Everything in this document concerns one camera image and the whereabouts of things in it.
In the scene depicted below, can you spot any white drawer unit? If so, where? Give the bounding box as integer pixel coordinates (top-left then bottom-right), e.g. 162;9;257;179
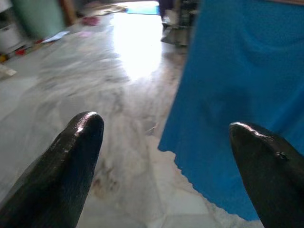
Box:
0;0;26;54

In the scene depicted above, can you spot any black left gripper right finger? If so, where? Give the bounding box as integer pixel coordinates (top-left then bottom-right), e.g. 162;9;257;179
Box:
228;122;304;228

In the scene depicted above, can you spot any brown wooden door frame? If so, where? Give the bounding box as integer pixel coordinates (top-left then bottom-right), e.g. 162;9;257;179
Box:
59;0;78;26

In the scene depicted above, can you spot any blue floor mat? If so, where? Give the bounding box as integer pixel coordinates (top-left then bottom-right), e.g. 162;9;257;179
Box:
125;4;160;16

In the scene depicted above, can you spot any white flat bar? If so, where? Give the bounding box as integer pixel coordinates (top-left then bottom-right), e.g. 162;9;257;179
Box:
0;63;17;77

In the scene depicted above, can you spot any blue t-shirt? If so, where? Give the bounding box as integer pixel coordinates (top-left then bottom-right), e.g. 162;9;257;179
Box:
158;0;304;221

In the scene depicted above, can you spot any green cabinet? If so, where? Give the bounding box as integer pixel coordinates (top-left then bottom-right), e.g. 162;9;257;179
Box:
10;0;67;40

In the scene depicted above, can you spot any dark pink floor cloth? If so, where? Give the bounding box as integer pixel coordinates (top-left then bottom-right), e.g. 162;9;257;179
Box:
80;16;99;26

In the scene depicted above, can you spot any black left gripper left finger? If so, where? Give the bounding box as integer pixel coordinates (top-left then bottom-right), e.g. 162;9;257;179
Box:
0;111;105;228

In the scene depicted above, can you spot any white paper sheet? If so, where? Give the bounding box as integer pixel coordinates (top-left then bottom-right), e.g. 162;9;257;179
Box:
42;30;71;44

